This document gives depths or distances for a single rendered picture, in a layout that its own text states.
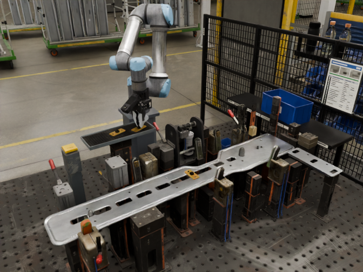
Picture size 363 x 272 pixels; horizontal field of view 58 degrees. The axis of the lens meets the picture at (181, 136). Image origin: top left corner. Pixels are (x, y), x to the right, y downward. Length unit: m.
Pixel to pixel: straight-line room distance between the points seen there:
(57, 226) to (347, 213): 1.53
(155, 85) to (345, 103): 1.14
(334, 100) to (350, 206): 0.64
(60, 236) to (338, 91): 1.70
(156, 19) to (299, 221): 1.38
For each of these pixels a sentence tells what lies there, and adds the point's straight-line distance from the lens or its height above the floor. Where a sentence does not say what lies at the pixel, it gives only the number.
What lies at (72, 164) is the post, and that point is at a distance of 1.69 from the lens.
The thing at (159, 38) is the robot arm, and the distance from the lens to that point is 2.00.
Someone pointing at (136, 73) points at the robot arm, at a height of 1.47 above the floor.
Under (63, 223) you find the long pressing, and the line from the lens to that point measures 1.49.
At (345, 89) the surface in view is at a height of 1.29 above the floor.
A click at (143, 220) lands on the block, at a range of 1.39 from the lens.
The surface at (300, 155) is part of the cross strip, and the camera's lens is 1.95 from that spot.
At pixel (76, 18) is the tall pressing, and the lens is 8.64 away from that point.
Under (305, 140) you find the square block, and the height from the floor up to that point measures 1.05.
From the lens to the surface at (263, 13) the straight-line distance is 3.99.
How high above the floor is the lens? 1.96
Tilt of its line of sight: 28 degrees down
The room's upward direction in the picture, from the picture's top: straight up
